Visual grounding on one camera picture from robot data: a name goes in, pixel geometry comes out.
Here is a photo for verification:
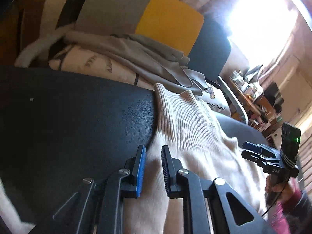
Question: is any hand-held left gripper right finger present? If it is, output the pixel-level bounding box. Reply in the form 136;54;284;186
161;145;276;234

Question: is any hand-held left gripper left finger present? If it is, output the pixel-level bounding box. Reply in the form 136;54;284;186
36;145;147;234

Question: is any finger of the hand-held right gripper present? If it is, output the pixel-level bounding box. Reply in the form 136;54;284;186
242;141;276;155
241;150;268;168

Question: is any beige ribbed sweater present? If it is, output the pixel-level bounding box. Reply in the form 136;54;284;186
123;83;271;234

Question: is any person's right hand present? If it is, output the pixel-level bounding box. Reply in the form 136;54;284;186
264;175;297;204

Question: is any cluttered wooden desk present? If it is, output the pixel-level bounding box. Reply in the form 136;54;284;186
229;65;286;133

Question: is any black box appliance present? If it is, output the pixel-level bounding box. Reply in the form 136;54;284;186
264;81;285;108

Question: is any black leather surface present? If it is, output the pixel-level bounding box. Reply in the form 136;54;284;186
0;65;271;234

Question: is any grey garment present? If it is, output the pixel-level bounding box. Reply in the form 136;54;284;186
63;30;215;96

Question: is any cream printed pillow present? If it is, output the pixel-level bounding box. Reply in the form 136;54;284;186
48;44;232;118

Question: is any bright window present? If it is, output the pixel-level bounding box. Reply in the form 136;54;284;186
225;0;299;67

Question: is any white cloth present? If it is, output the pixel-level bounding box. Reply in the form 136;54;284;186
0;175;36;234

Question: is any grey yellow blue cushion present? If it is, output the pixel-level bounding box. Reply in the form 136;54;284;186
75;0;232;81

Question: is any brown striped blanket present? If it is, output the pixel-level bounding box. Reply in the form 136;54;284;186
18;0;100;59

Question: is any thin black cable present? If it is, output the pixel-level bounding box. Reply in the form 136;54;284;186
261;177;288;217

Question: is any white chair frame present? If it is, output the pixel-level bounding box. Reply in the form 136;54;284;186
216;75;249;125

